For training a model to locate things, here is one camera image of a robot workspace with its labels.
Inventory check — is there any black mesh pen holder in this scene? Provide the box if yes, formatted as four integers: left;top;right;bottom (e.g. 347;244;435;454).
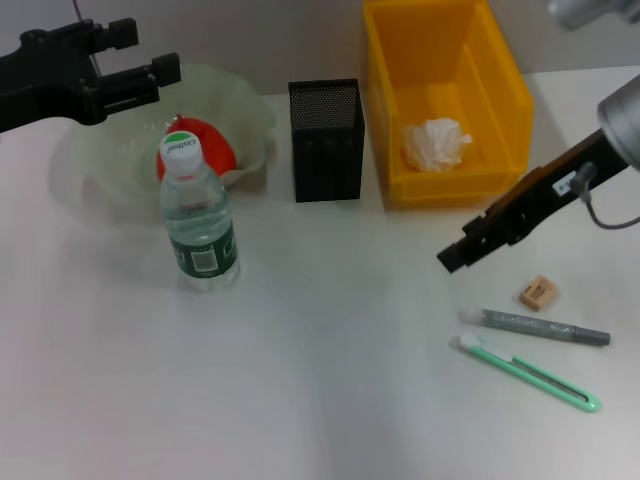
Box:
287;78;367;204

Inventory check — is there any mint green utility knife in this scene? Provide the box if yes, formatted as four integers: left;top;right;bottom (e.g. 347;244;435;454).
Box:
455;333;602;414

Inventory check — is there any grey marker pen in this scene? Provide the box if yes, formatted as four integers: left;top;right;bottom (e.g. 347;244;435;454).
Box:
458;306;612;347

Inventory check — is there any white paper ball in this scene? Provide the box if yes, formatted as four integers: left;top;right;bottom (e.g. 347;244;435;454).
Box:
401;117;474;173

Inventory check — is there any clear green-label water bottle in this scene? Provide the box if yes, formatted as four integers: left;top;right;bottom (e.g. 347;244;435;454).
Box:
158;130;241;292

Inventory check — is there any beige eraser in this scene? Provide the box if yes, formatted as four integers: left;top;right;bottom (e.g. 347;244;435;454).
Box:
517;274;560;314

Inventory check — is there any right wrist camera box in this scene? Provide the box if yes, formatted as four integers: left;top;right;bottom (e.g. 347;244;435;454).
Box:
546;0;640;32

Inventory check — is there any yellow plastic bin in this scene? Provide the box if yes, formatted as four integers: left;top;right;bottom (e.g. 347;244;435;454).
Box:
362;0;535;211

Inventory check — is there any right arm cable with plug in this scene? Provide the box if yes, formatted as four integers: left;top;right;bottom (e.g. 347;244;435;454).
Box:
573;159;640;232

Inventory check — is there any pale green glass fruit plate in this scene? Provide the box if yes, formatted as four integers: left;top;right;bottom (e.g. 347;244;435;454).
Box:
49;63;278;226

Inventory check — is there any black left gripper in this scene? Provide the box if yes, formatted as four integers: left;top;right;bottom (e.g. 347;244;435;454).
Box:
0;17;183;134

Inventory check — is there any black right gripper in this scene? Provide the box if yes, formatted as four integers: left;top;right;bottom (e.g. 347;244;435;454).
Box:
436;128;630;276

